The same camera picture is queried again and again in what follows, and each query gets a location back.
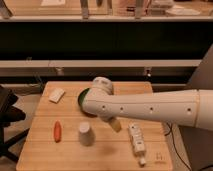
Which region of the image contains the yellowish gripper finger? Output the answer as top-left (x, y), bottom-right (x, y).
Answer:
top-left (109, 118), bottom-right (122, 132)

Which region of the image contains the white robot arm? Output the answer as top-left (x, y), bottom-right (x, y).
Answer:
top-left (78, 77), bottom-right (213, 131)

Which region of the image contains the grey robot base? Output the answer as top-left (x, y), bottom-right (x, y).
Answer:
top-left (179, 44), bottom-right (213, 171)

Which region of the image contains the clear plastic bottle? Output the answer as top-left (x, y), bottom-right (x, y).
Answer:
top-left (128, 123), bottom-right (146, 167)

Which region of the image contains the green bowl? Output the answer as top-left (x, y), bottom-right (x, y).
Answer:
top-left (77, 88), bottom-right (97, 118)

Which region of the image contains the orange carrot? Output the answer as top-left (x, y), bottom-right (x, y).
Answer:
top-left (54, 121), bottom-right (61, 143)

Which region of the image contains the black office chair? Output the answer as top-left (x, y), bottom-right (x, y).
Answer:
top-left (0, 85), bottom-right (29, 163)

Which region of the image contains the black cable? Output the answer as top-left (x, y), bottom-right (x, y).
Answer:
top-left (165, 122), bottom-right (191, 171)

